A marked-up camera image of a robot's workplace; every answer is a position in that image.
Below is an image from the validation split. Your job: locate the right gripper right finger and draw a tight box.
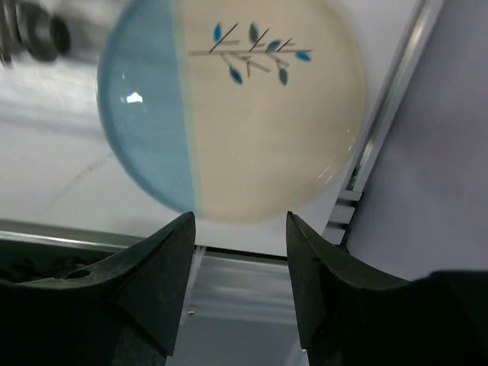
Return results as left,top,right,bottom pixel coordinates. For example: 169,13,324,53
286,213,487,365

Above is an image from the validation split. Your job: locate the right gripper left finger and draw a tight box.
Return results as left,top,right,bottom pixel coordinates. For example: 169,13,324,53
1,212,196,365

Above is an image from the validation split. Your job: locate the blue cream plate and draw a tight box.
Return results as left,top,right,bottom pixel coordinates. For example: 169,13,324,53
97,1,367,223

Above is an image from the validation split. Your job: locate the grey wire dish rack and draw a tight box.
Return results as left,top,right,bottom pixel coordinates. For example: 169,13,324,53
1,1,71,67

